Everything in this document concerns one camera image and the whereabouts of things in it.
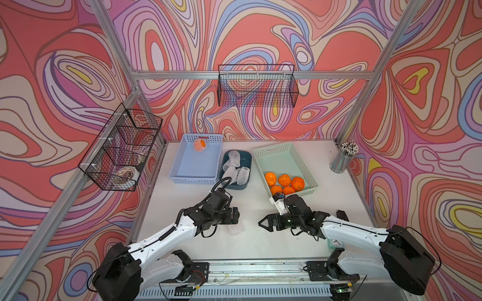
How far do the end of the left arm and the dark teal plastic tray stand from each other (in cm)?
21

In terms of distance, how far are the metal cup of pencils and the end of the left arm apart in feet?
2.10

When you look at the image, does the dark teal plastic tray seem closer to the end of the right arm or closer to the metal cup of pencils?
the end of the right arm

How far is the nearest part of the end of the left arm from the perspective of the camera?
1.91 feet

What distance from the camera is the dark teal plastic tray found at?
3.15ft

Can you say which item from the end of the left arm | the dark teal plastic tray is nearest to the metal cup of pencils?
the dark teal plastic tray

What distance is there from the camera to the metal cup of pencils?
931mm

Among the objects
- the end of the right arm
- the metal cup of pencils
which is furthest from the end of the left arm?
the metal cup of pencils
